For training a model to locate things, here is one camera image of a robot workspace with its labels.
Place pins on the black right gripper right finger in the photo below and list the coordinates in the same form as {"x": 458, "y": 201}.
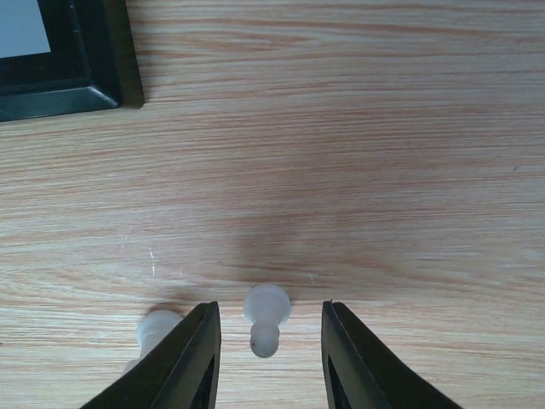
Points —
{"x": 360, "y": 371}

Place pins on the white pawn e2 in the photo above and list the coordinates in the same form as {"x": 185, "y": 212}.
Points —
{"x": 153, "y": 328}

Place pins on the black white chessboard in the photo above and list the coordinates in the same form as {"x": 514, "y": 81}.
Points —
{"x": 64, "y": 56}

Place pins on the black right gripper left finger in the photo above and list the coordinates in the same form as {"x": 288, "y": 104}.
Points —
{"x": 181, "y": 372}

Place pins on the white pawn f2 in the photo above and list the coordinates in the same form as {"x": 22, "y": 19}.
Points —
{"x": 266, "y": 307}

